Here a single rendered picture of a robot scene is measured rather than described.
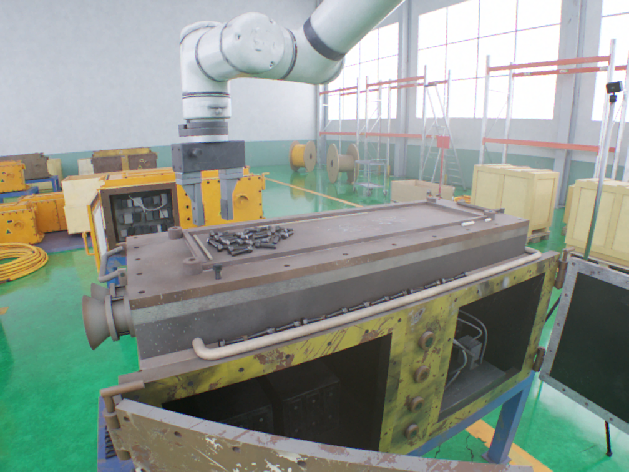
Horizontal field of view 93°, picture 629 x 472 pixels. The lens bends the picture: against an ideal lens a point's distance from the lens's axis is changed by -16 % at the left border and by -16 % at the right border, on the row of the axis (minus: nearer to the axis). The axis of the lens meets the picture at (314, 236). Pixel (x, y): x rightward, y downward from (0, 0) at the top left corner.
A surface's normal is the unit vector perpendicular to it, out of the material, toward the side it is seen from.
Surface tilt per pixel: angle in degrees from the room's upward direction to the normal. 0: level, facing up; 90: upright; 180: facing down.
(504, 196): 90
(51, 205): 90
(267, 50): 94
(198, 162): 90
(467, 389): 0
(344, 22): 127
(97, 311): 50
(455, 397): 0
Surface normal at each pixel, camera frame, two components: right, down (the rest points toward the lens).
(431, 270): 0.47, 0.25
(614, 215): -0.87, 0.15
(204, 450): -0.22, 0.28
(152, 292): 0.00, -0.96
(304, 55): 0.66, 0.37
